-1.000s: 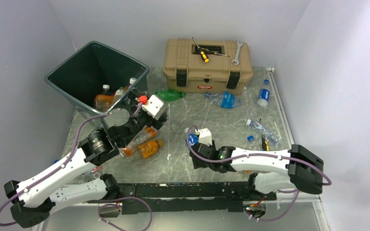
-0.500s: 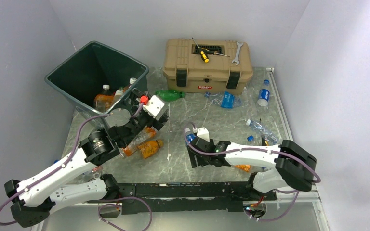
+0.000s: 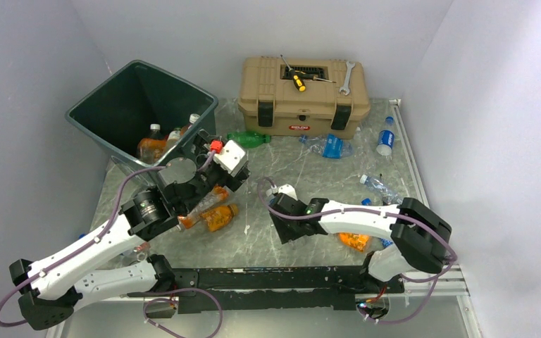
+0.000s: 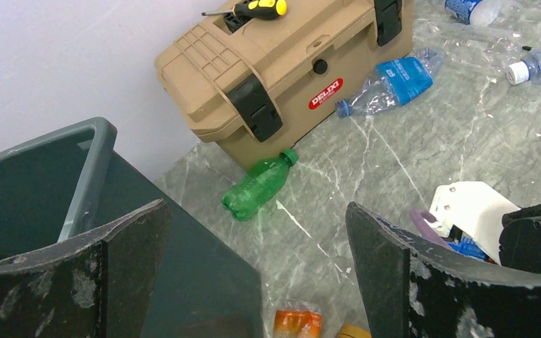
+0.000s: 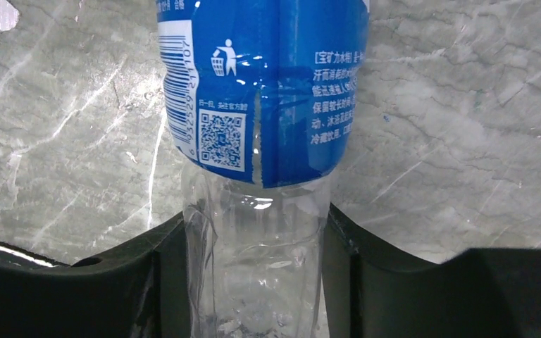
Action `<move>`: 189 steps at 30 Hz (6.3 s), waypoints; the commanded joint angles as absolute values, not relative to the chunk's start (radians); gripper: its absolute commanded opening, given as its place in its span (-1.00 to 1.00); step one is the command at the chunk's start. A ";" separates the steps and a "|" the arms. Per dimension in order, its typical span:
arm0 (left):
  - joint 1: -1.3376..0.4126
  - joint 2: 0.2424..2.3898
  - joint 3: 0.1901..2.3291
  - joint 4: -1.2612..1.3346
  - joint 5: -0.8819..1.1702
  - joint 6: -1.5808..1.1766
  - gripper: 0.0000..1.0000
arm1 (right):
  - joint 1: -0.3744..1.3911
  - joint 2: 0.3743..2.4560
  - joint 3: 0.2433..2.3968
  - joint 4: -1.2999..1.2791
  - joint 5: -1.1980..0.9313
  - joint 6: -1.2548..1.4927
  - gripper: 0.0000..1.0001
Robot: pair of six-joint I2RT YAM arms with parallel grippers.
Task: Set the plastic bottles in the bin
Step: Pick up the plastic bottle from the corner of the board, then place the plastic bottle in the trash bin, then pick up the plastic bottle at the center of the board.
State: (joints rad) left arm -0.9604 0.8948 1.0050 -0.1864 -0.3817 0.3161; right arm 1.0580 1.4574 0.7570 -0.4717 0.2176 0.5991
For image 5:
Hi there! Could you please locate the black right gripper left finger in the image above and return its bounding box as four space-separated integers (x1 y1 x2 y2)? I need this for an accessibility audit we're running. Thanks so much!
0 215 191 337

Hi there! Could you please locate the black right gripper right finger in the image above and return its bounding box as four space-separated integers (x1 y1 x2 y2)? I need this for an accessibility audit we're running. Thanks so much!
322 206 541 337

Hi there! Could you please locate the blue label water bottle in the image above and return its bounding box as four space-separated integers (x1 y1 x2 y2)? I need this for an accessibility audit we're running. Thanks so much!
156 1 370 337

